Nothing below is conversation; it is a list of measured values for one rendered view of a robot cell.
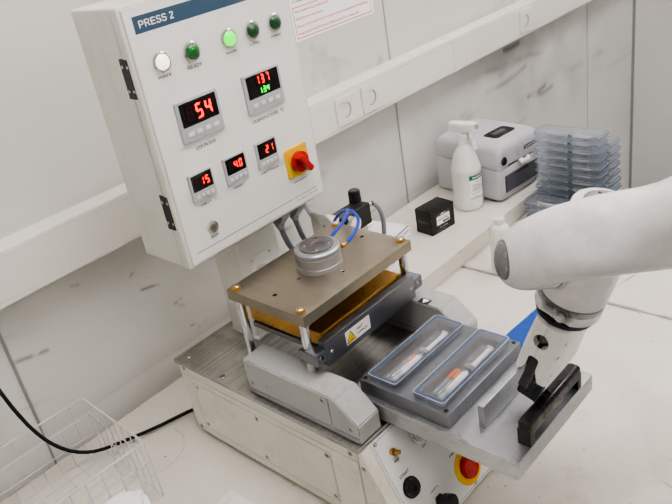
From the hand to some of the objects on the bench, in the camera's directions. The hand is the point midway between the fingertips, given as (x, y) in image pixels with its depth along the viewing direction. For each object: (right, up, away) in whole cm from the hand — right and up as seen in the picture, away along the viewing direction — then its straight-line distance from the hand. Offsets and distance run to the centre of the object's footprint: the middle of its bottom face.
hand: (532, 384), depth 103 cm
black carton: (0, +25, +96) cm, 99 cm away
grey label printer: (+18, +39, +115) cm, 123 cm away
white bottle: (+14, +14, +79) cm, 82 cm away
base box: (-23, -14, +38) cm, 46 cm away
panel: (-4, -20, +18) cm, 27 cm away
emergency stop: (-5, -18, +18) cm, 27 cm away
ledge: (-1, +21, +99) cm, 101 cm away
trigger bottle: (+10, +32, +104) cm, 109 cm away
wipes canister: (-58, -33, +14) cm, 68 cm away
